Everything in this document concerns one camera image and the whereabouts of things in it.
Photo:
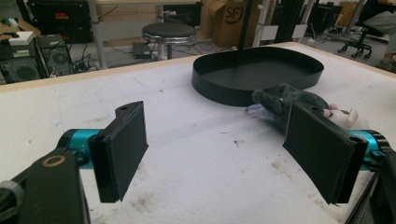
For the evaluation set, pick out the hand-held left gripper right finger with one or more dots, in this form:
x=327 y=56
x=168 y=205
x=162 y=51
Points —
x=320 y=149

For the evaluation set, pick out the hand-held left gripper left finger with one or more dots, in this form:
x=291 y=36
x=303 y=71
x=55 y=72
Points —
x=120 y=152

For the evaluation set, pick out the grey plush mouse toy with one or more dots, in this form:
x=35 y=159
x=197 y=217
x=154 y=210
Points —
x=299 y=104

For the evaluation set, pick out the black oval tray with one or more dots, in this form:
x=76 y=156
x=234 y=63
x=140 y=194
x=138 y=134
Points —
x=255 y=74

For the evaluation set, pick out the small black box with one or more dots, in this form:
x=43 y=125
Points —
x=141 y=49

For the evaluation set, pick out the black office chair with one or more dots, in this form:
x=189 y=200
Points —
x=358 y=43

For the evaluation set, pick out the white table leg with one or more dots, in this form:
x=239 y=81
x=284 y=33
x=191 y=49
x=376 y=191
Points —
x=98 y=37

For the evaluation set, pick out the black computer tower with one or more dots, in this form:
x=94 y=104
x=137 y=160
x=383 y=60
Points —
x=37 y=59

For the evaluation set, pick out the round black stool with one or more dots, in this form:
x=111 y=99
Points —
x=169 y=35

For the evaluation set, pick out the black metal stand pole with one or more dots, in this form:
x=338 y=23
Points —
x=246 y=23

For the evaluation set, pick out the black equipment case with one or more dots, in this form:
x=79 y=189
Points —
x=56 y=20

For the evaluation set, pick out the small white box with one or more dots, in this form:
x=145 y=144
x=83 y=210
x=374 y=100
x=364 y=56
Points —
x=21 y=38

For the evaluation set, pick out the brown cardboard box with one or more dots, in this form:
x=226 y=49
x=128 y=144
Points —
x=229 y=21

